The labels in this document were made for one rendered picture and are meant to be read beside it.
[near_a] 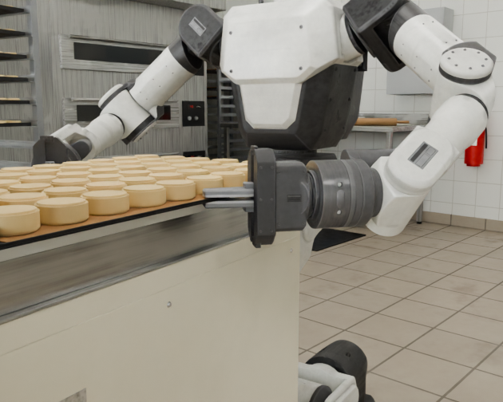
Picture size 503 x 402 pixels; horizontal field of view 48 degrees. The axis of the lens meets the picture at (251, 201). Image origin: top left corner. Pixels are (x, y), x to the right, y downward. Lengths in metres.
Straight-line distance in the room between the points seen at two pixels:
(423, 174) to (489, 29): 4.50
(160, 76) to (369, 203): 0.79
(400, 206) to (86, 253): 0.39
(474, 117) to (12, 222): 0.64
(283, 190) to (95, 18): 3.91
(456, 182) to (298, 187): 4.60
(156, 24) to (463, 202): 3.00
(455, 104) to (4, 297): 0.65
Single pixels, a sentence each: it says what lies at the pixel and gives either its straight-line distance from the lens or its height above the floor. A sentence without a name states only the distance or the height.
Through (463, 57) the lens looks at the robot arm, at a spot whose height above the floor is 1.10.
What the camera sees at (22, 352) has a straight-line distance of 0.56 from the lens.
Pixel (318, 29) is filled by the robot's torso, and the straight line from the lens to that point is 1.14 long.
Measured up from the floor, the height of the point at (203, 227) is 0.87.
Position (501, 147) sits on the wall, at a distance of 5.13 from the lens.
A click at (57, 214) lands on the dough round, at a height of 0.92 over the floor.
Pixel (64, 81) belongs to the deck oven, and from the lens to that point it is 4.34.
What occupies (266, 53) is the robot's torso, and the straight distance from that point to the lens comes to 1.17.
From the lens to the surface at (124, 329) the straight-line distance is 0.64.
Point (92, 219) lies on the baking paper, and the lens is 0.58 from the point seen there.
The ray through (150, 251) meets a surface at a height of 0.86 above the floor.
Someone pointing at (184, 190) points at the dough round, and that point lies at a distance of 0.68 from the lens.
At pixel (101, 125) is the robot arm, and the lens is 1.35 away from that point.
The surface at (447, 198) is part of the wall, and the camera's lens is 5.32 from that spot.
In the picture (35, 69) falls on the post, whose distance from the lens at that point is 2.52.
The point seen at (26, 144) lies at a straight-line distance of 2.58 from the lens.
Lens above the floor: 1.02
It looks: 9 degrees down
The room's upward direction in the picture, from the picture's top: straight up
